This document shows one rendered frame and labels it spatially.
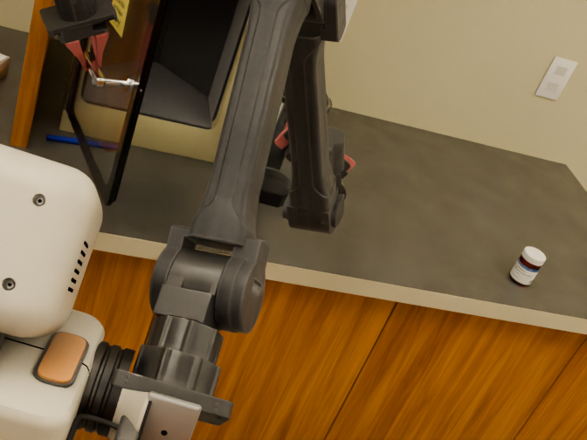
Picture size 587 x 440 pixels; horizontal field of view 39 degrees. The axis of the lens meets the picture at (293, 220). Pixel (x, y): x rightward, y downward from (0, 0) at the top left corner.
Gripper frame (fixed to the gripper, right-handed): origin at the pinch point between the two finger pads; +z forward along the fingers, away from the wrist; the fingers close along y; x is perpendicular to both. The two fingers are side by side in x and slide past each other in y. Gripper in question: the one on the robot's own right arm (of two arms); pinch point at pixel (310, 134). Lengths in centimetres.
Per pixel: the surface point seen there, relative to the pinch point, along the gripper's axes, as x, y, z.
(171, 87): 20.4, 14.2, 29.9
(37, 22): 18, 46, 7
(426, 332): 12.4, -45.9, -10.3
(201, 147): 21.5, 5.7, 16.3
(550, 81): -37, -68, 59
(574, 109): -37, -81, 60
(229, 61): 5.3, 13.0, 20.3
